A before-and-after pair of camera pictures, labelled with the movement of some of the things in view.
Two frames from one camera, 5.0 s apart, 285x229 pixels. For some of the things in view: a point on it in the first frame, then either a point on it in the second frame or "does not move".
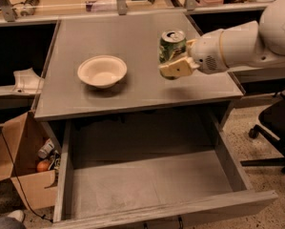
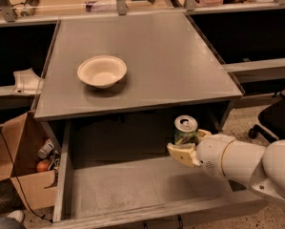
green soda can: [173, 44] to [185, 130]
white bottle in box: [46, 148] does not move
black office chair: [276, 123] does not move
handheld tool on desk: [32, 0] does not move
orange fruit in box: [43, 166] does not move
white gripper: [206, 52] to [212, 153]
